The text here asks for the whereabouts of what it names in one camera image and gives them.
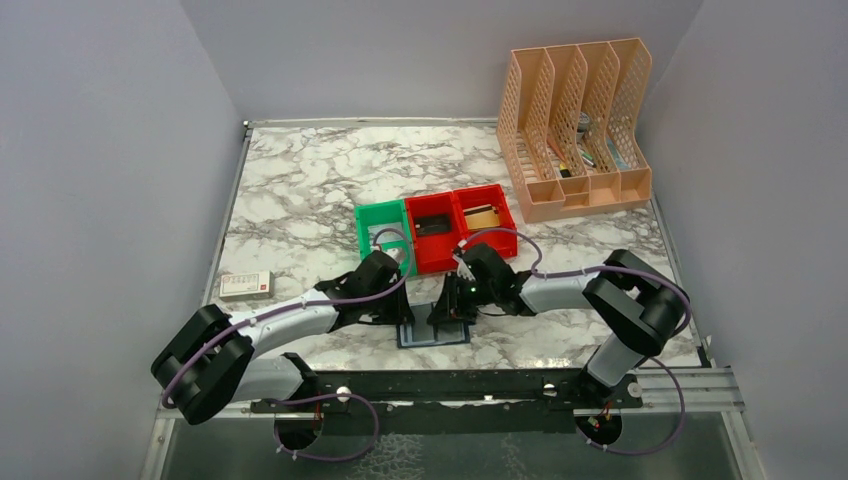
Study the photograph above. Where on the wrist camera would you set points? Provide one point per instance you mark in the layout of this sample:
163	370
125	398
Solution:
398	254
463	270

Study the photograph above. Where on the navy blue card holder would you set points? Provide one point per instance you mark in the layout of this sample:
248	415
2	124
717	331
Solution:
420	334

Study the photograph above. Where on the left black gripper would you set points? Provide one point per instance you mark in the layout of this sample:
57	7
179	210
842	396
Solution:
401	312

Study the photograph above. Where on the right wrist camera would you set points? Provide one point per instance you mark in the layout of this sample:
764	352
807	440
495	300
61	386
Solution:
463	270

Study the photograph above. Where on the red pencil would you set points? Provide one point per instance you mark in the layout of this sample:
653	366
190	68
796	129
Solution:
551	142

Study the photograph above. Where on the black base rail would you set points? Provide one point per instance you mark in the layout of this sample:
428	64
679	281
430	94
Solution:
447	402

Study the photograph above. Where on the black card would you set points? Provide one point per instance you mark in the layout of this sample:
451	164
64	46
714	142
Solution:
431	225

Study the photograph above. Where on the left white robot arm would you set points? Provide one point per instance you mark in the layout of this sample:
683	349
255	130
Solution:
208	364

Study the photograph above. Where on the gold striped card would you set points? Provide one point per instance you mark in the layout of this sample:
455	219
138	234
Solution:
481	218

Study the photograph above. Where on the peach desk file organizer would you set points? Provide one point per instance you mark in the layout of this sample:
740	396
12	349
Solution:
588	97

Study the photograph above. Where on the red double bin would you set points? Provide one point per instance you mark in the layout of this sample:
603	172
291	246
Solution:
433	254

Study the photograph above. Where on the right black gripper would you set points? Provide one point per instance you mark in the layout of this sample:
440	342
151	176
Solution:
450	307

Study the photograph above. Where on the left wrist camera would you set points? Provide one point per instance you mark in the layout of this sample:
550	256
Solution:
398	254

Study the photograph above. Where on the white red small box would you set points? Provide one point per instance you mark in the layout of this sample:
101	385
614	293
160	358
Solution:
246	286

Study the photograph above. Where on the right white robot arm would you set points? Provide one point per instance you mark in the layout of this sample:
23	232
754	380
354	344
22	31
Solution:
642	308

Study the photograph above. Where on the green plastic bin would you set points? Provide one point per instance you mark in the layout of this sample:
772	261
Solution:
385	225

